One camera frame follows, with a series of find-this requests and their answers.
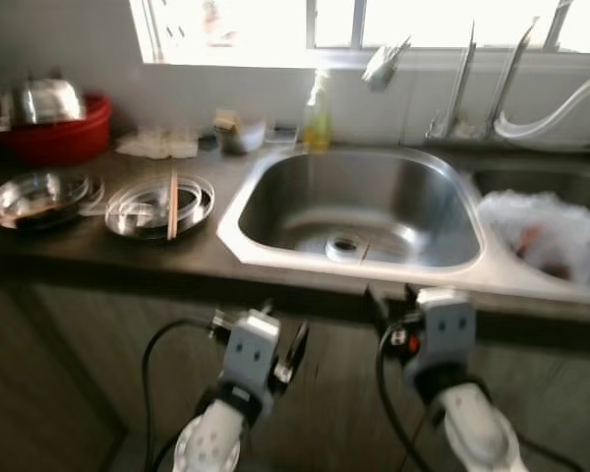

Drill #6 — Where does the plain white bowl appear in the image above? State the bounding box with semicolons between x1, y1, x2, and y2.
216;118;268;155

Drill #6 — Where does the wide stainless steel plate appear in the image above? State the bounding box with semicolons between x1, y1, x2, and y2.
105;174;216;241

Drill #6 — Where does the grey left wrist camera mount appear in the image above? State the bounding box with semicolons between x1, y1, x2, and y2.
219;310;282;396

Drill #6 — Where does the white dish cloth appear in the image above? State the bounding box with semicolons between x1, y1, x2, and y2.
116;128;200;160

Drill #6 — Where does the sink drain strainer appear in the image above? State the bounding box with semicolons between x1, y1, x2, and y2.
324;234;367;263

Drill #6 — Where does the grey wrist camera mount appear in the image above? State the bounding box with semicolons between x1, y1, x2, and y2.
405;287;477;380
219;310;282;396

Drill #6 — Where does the light wood cabinet door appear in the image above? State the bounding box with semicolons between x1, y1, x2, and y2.
492;334;590;472
226;305;443;472
20;283;227;472

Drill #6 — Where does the light wood cabinet panel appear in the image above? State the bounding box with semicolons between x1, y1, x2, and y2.
0;285;129;472

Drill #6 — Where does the stainless steel double sink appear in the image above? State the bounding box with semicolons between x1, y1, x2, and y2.
216;146;590;304

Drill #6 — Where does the gooseneck faucet with spray head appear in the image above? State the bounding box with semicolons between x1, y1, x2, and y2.
362;20;479;141

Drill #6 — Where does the clear plastic bag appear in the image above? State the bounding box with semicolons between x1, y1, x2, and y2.
477;190;590;286

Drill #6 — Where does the small white soap tray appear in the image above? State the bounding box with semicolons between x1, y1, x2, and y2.
265;123;301;147

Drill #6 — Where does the white faucet hose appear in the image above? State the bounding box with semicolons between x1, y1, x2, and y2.
494;69;590;141

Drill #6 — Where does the yellow dish soap bottle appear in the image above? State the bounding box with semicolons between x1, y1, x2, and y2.
302;69;333;152

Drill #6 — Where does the small stainless steel dish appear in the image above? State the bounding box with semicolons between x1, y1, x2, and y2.
0;169;91;222

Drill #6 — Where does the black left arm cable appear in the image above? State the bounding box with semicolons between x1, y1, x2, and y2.
141;317;227;472

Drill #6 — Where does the red plastic basin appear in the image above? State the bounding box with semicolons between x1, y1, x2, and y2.
0;91;114;166

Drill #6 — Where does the white window frame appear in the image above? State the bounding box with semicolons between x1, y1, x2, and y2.
128;0;590;68

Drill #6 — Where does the yellow kitchen sponge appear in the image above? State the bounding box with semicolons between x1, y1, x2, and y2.
214;110;242;131

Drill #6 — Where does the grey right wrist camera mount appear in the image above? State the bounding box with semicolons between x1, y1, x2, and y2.
405;287;477;380

